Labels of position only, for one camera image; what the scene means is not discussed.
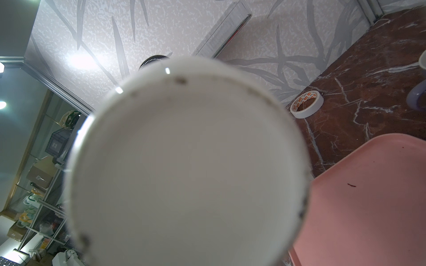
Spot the white mug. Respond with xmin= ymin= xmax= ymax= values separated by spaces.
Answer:
xmin=64 ymin=57 xmax=311 ymax=266

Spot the pink tray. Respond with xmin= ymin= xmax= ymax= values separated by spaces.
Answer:
xmin=289 ymin=134 xmax=426 ymax=266

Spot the purple mug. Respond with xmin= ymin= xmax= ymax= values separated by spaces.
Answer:
xmin=406 ymin=80 xmax=426 ymax=112

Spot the pink patterned mug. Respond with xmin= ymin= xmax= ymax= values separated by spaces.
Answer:
xmin=418 ymin=51 xmax=426 ymax=71

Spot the tape roll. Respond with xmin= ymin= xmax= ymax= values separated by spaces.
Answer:
xmin=290 ymin=90 xmax=324 ymax=119

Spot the background storage shelf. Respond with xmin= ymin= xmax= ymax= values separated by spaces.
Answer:
xmin=1 ymin=91 xmax=87 ymax=264

